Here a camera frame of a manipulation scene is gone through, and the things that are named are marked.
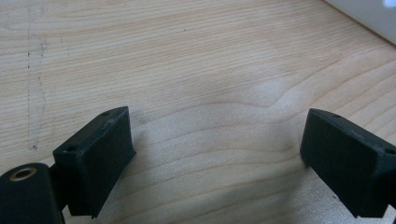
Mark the white flat object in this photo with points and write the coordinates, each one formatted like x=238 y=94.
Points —
x=367 y=15

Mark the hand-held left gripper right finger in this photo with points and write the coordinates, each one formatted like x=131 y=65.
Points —
x=345 y=161

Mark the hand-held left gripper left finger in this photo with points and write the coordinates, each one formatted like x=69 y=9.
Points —
x=96 y=158

